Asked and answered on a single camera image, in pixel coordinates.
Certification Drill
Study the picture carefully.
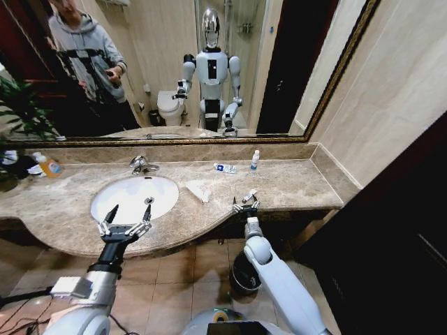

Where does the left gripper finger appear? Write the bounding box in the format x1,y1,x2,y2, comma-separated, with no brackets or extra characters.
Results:
128,204,154,238
96,204,119,239

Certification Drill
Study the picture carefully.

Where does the white oval sink basin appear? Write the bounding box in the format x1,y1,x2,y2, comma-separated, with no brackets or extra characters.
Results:
89,175,180,225

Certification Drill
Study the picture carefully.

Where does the black trash bin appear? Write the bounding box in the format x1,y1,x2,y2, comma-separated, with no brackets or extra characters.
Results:
230,252,263,298

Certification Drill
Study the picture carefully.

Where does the small clear bottle white cap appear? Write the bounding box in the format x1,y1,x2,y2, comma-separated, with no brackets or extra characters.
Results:
249,149,261,175

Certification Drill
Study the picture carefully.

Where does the chrome faucet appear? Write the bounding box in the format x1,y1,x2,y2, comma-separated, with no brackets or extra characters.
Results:
129,154,161,176

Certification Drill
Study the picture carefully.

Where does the orange liquid soap bottle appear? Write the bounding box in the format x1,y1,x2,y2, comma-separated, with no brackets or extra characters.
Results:
36,153,66,179

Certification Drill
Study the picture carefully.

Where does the black pouch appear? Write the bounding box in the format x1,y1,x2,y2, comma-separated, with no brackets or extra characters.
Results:
6,155,41,179

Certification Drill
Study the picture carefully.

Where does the white toilet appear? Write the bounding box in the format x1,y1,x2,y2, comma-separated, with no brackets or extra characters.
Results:
156,89,186,127

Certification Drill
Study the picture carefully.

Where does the white robot front shell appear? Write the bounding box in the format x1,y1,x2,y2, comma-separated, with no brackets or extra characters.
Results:
180,306,291,335

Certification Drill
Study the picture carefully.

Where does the dark wooden door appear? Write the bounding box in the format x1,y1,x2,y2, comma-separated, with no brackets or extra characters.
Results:
288,110,447,335

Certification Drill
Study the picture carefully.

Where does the green leafy plant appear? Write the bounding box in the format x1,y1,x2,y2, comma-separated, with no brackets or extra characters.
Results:
0,77,66,183

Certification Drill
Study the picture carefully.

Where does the black floor cable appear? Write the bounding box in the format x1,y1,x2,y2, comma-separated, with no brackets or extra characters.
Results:
0,288,57,335

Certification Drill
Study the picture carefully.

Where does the gold framed wall mirror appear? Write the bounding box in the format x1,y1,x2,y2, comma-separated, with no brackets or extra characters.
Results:
0,0,382,144

